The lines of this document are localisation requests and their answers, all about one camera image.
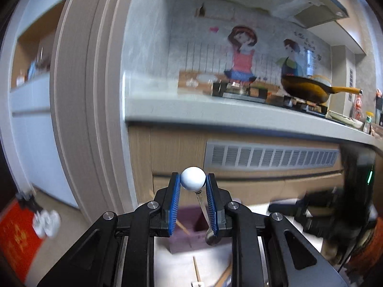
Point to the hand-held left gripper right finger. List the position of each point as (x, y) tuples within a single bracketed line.
[(211, 209)]

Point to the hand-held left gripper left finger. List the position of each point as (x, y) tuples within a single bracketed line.
[(176, 206)]

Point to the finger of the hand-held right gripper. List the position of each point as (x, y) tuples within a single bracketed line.
[(287, 208), (320, 198)]

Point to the purple utensil box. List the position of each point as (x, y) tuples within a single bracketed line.
[(191, 215)]

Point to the wooden chopstick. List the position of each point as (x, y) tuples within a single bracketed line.
[(183, 227), (197, 269)]

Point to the wooden spoon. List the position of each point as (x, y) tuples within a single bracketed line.
[(225, 276)]

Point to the grey vent grille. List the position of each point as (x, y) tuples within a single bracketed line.
[(269, 155)]

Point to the wooden kitchen cabinet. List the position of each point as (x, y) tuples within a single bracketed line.
[(173, 149)]

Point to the white table cloth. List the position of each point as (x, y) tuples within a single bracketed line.
[(179, 269)]

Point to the yellow-capped bottle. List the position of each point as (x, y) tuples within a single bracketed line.
[(368, 122)]

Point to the white tray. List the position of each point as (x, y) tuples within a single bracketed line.
[(344, 119)]

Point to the white plastic utensil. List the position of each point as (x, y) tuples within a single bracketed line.
[(198, 284)]

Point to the red seasoning packet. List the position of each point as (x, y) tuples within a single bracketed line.
[(358, 107)]

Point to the dark bottle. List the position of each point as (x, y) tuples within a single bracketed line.
[(379, 107)]

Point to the grey kitchen countertop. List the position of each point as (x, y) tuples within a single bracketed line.
[(209, 110)]

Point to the yellow frying pan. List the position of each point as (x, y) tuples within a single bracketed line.
[(302, 91)]

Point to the gas stove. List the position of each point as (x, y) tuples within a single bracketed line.
[(239, 91)]

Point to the pair of white shoes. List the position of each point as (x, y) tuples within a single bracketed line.
[(46, 224)]

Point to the red doormat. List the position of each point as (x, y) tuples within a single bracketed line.
[(15, 242)]

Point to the white storage cabinet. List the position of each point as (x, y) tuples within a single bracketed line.
[(33, 110)]

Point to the range hood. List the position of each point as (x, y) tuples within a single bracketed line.
[(323, 12)]

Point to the cartoon wall sticker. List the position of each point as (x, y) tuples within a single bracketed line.
[(242, 56)]

